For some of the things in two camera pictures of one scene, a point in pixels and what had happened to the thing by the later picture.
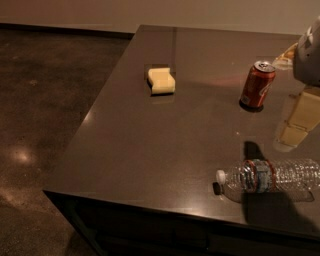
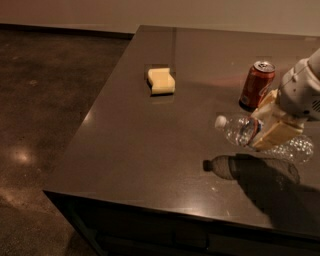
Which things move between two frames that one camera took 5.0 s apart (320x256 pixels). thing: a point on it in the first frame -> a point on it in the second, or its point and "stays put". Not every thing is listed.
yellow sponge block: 161,80 stays put
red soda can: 257,85 stays put
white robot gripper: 308,61 -> 299,91
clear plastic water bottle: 271,179 -> 244,131
